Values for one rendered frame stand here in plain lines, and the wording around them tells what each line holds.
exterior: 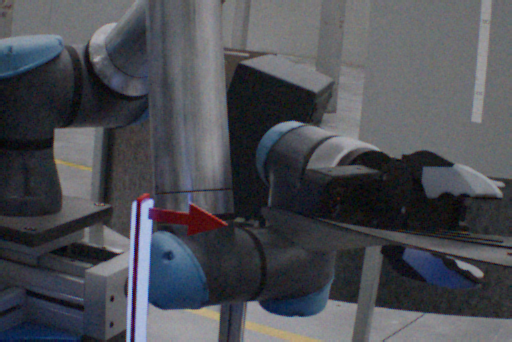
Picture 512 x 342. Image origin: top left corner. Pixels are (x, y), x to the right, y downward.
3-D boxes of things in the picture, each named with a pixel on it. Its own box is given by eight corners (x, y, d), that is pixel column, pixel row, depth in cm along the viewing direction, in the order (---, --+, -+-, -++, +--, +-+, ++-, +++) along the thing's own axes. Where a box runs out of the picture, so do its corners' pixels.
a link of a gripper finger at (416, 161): (466, 148, 78) (403, 156, 85) (453, 145, 77) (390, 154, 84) (464, 205, 77) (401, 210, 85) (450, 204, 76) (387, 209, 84)
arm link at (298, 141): (310, 195, 108) (319, 117, 107) (365, 220, 99) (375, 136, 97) (245, 196, 104) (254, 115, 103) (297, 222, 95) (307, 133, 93)
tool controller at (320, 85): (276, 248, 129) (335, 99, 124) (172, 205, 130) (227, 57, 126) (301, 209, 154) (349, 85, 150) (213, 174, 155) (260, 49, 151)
